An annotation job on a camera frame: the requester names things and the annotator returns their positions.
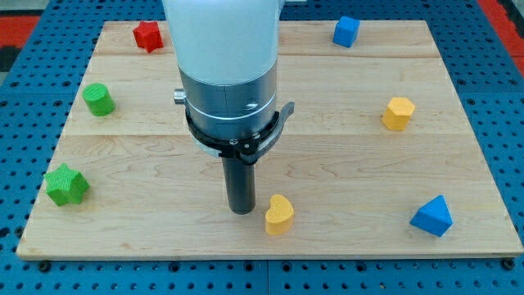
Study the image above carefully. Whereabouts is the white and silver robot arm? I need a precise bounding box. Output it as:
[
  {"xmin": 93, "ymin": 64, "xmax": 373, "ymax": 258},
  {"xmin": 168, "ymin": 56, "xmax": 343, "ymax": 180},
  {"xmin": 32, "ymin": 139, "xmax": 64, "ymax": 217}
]
[{"xmin": 162, "ymin": 0, "xmax": 294, "ymax": 165}]

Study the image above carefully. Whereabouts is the wooden board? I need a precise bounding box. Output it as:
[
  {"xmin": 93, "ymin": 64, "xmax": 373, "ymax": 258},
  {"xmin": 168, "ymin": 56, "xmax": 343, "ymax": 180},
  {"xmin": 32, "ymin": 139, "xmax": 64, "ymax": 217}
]
[{"xmin": 16, "ymin": 20, "xmax": 523, "ymax": 261}]

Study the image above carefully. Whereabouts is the yellow hexagon block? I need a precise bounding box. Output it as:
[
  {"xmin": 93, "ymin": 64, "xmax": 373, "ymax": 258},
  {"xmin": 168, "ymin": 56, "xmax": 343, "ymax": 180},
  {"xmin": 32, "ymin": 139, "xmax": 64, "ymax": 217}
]
[{"xmin": 382, "ymin": 97, "xmax": 416, "ymax": 131}]

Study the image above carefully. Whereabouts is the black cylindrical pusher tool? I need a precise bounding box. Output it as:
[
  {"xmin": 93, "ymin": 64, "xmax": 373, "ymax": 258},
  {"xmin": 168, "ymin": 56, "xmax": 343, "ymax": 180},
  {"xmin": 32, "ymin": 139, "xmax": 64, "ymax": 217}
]
[{"xmin": 222, "ymin": 157, "xmax": 255, "ymax": 215}]

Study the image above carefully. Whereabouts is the yellow heart block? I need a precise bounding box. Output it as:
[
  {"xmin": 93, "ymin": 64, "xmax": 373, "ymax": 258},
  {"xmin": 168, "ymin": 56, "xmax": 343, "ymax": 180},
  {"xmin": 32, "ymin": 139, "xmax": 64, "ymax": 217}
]
[{"xmin": 265, "ymin": 194, "xmax": 295, "ymax": 235}]

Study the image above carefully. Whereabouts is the blue cube block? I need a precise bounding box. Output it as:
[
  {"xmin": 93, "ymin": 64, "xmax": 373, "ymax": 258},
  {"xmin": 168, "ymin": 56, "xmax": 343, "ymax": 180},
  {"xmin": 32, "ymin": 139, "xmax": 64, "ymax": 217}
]
[{"xmin": 332, "ymin": 16, "xmax": 360, "ymax": 48}]

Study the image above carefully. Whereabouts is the red star block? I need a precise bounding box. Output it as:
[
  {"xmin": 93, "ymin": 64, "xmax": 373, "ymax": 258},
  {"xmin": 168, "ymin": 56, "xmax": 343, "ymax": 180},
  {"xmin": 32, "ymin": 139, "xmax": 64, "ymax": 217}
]
[{"xmin": 133, "ymin": 21, "xmax": 164, "ymax": 53}]

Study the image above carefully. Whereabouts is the green cylinder block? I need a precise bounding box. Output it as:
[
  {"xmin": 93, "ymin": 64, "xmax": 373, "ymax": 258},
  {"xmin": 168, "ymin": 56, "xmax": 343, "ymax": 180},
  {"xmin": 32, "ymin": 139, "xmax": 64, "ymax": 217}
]
[{"xmin": 82, "ymin": 83, "xmax": 115, "ymax": 116}]

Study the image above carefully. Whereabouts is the blue triangular prism block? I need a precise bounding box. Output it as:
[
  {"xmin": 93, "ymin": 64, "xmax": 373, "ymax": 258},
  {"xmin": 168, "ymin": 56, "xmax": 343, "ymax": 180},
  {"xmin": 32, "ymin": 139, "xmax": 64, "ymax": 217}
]
[{"xmin": 409, "ymin": 195, "xmax": 454, "ymax": 237}]

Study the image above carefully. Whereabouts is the green star block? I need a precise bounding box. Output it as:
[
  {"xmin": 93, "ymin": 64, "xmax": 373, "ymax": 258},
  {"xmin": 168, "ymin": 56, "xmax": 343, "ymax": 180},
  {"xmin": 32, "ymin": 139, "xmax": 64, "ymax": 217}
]
[{"xmin": 44, "ymin": 163, "xmax": 90, "ymax": 206}]

